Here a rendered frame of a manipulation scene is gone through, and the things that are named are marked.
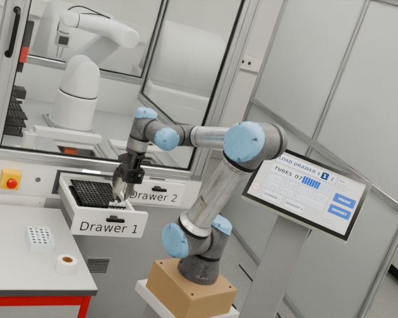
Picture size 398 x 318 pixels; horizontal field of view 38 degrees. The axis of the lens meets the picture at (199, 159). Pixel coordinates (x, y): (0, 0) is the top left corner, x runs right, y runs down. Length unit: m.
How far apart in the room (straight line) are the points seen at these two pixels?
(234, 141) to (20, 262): 0.88
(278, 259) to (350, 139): 1.11
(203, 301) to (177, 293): 0.09
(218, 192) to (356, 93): 2.07
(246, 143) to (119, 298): 1.45
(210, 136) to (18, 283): 0.79
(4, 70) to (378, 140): 2.12
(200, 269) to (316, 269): 1.83
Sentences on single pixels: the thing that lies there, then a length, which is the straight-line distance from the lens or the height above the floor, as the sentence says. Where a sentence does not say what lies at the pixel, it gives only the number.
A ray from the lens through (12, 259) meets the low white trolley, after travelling 2.10.
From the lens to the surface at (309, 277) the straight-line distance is 3.82.
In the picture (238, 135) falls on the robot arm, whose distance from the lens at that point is 1.67.
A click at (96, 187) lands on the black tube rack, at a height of 0.90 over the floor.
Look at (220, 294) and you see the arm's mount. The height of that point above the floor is 0.86.
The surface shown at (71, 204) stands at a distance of 2.29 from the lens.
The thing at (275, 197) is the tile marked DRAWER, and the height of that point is 1.00.
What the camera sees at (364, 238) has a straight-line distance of 3.44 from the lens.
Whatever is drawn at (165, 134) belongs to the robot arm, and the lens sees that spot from 1.93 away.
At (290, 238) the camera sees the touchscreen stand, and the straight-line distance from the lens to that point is 2.80.
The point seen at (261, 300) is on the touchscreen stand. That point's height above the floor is 0.46.
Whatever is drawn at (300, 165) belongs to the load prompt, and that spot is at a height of 1.16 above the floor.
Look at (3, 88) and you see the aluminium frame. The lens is 2.28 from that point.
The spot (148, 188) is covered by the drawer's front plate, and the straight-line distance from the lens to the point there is 2.60.
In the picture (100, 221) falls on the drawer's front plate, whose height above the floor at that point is 0.88.
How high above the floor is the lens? 1.85
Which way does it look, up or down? 17 degrees down
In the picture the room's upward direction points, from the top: 18 degrees clockwise
